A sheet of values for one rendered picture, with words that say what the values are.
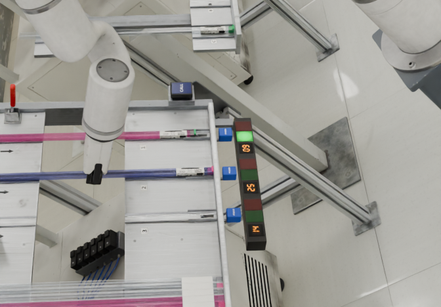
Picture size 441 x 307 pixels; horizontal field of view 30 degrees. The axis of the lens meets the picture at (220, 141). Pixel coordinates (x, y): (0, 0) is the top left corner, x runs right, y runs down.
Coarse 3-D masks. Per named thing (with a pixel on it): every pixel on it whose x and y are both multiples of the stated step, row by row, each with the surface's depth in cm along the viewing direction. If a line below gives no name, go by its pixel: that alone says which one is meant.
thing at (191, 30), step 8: (24, 32) 194; (32, 32) 194; (120, 32) 195; (128, 32) 195; (136, 32) 195; (144, 32) 195; (152, 32) 195; (160, 32) 195; (168, 32) 195; (176, 32) 196; (184, 32) 196; (192, 32) 196; (200, 32) 196; (232, 32) 197
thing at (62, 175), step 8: (208, 168) 177; (0, 176) 173; (8, 176) 173; (16, 176) 173; (24, 176) 174; (32, 176) 174; (40, 176) 174; (48, 176) 174; (56, 176) 174; (64, 176) 174; (72, 176) 174; (80, 176) 175; (104, 176) 175; (112, 176) 175; (120, 176) 176; (128, 176) 176; (136, 176) 176; (144, 176) 176
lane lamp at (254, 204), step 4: (244, 200) 175; (248, 200) 175; (252, 200) 176; (256, 200) 176; (260, 200) 176; (244, 204) 175; (248, 204) 175; (252, 204) 175; (256, 204) 175; (260, 204) 175; (248, 208) 174; (252, 208) 174; (256, 208) 174; (260, 208) 174
